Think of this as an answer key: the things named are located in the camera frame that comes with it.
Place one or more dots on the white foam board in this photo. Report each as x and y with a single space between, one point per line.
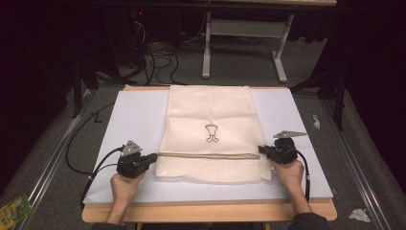
137 115

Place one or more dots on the white metal desk frame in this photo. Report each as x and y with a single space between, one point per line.
245 28

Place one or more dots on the cream mesh laundry bag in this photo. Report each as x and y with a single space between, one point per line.
212 127

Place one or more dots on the small crumpled white tissue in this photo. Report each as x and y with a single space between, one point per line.
316 122

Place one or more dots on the black metal stand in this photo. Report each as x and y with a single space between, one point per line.
338 96
76 92

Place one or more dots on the green yellow packet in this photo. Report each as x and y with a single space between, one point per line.
12 212

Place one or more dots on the wooden table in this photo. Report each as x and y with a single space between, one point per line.
207 212

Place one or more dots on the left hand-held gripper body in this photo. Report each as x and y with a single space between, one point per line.
132 163

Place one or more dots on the metal floor rail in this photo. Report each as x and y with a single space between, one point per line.
54 159
354 163

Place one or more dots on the large crumpled white tissue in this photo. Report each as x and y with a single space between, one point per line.
359 215

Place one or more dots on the person's right hand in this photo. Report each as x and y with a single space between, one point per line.
290 175

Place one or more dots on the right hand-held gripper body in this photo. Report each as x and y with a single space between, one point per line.
282 151

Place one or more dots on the person's left hand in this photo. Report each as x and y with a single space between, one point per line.
126 188

